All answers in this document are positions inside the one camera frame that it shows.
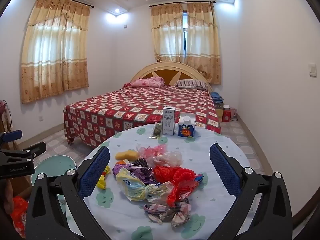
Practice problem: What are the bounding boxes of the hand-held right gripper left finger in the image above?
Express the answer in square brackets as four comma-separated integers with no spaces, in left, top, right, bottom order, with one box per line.
[25,145,118,240]

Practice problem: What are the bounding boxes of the bed with red checkered cover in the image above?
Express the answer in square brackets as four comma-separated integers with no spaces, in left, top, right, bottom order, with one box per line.
[63,85,222,148]

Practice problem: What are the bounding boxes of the dark clear packet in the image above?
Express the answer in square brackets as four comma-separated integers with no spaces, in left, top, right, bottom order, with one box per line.
[149,122,163,139]

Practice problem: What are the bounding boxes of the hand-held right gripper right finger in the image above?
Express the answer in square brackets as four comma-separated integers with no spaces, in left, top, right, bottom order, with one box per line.
[209,144,293,240]

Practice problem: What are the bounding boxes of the pink floral pillow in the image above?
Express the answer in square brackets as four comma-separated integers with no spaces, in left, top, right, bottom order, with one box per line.
[131,77,165,88]

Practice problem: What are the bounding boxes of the brown cardboard box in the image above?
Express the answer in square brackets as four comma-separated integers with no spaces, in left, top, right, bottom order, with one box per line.
[214,102,225,122]

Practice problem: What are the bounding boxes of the narrow beige curtain panel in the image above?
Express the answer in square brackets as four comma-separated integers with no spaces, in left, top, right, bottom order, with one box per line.
[150,4,187,63]
[186,2,222,85]

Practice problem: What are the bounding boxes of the yellow wrapper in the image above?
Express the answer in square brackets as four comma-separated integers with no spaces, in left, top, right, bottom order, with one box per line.
[97,165,111,189]

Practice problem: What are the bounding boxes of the white cloud print tablecloth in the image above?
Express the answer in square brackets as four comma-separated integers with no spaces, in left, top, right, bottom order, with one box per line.
[57,124,250,240]

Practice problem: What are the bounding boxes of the person's left hand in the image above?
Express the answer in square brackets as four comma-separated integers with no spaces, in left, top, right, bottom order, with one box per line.
[0,180,15,214]

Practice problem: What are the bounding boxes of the dark striped cloth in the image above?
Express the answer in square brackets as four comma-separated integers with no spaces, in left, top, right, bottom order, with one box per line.
[132,158,150,168]

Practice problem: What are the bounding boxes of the window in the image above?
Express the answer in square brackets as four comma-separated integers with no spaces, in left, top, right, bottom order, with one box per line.
[182,10,188,57]

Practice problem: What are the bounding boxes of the white blue yellow plastic bag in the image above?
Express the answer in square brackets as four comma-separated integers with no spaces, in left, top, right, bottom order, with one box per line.
[115,168,175,203]

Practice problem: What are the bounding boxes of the striped pillow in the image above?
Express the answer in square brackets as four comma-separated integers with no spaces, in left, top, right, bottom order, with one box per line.
[174,79,208,90]

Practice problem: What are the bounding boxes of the light green metal basin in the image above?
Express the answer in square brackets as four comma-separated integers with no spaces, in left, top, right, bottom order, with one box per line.
[31,154,77,188]

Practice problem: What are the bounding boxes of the red foam net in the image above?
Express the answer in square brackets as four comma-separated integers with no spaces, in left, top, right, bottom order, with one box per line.
[153,164,198,184]

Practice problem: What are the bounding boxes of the yellow sponge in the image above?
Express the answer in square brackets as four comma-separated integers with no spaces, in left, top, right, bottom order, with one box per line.
[115,150,139,160]

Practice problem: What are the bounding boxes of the tall white carton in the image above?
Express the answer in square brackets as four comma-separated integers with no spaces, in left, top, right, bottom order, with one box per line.
[162,106,181,136]

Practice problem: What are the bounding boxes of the blue folded stack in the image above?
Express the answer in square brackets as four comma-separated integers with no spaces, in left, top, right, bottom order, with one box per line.
[211,92,224,104]

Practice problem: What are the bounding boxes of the red foil wrapper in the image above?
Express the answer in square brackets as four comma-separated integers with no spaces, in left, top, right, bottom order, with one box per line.
[167,177,200,207]

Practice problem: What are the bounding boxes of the clear plastic bag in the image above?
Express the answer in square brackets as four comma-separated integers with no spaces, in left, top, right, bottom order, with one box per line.
[146,151,183,168]

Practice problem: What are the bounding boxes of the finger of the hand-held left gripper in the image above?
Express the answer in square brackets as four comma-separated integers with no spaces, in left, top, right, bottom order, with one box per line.
[15,141,47,159]
[0,129,23,143]

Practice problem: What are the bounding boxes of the blue white carton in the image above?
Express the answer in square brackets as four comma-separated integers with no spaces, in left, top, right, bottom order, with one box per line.
[178,116,197,138]

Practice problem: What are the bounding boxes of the purple foil wrapper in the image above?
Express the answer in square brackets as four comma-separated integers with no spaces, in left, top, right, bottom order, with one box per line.
[112,162,155,184]

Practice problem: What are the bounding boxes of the red plastic bag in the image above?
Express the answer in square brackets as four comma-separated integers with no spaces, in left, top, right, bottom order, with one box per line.
[10,196,29,238]

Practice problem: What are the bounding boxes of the cream wooden headboard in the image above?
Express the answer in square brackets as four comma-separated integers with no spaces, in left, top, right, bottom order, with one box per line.
[130,61,213,92]

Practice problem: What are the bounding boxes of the wide beige curtain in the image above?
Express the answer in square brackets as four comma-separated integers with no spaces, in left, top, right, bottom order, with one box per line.
[20,0,90,104]

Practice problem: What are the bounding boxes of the checked cloth strip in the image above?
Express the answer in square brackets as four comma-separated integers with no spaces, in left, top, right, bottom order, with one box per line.
[144,197,192,228]

